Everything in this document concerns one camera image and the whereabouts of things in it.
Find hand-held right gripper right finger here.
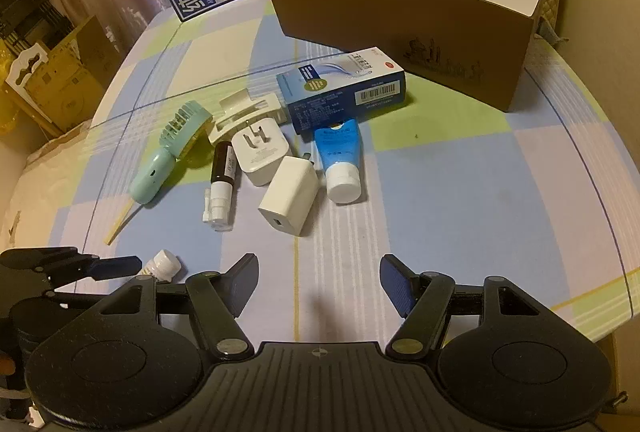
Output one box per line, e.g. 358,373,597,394
379,254,544,359

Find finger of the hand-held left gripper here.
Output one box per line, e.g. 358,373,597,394
10,283,132,329
0,248,142,287

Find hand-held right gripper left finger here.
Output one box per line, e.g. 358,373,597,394
99,253,261,361

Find small white bottle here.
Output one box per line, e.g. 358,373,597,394
141,250,180,283

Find white charger with port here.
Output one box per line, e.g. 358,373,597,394
257,155,320,237

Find brown spray bottle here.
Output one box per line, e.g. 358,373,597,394
201,144,237,232

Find white charger with metal prongs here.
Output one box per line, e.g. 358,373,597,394
230,120,290,187

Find mint green handheld fan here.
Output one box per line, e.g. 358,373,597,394
130,100,215,205

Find blue tube with white cap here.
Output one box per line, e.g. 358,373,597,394
313,118,362,205

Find blue and white medicine box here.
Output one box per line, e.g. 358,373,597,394
276,46,407,135

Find brown cardboard storage box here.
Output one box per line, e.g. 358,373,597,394
262,0,549,113

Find thin wooden stick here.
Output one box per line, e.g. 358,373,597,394
103,204,137,245

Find plaid bed sheet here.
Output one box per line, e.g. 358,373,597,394
7,0,640,343

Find white quilted mattress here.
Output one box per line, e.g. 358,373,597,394
0,132,103,257

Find cream hair claw clip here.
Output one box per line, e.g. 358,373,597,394
207,87,281,145

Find yellow cardboard box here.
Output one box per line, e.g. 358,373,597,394
4,14,122,136

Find yellow plastic bag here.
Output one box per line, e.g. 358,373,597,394
0,39,27,139

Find black rack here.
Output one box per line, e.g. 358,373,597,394
0,0,77,58

